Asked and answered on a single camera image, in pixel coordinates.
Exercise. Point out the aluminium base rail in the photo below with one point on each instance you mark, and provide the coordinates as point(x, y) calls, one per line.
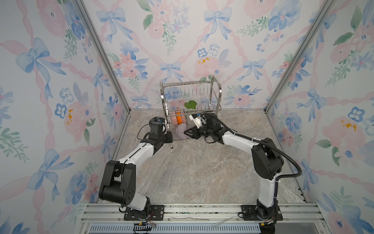
point(202, 218)

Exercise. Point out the aluminium corner post right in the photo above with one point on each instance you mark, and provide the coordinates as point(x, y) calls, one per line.
point(312, 32)

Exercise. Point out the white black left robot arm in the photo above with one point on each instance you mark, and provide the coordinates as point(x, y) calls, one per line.
point(118, 184)

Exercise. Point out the steel wire dish rack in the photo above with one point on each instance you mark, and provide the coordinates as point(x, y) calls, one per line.
point(183, 99)

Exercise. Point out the aluminium corner post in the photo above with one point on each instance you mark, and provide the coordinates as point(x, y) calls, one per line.
point(87, 22)
point(312, 32)

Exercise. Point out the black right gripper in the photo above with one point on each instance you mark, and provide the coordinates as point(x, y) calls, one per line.
point(194, 131)

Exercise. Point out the green leaf rack ornament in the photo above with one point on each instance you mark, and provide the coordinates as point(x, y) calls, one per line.
point(191, 104)

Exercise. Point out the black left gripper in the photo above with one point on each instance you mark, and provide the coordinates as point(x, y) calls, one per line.
point(168, 134)

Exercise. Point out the dark blue petal bowl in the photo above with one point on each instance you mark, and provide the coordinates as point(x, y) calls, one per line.
point(153, 120)

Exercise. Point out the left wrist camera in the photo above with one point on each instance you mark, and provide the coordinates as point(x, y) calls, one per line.
point(160, 119)

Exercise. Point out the lavender bowl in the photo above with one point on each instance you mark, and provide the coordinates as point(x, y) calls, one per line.
point(180, 129)

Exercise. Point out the orange bowl white inside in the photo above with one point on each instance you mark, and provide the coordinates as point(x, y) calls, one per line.
point(178, 117)

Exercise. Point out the aluminium corner post left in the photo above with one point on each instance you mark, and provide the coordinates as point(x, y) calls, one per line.
point(87, 22)

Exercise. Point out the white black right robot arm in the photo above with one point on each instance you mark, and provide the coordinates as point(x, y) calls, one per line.
point(267, 161)

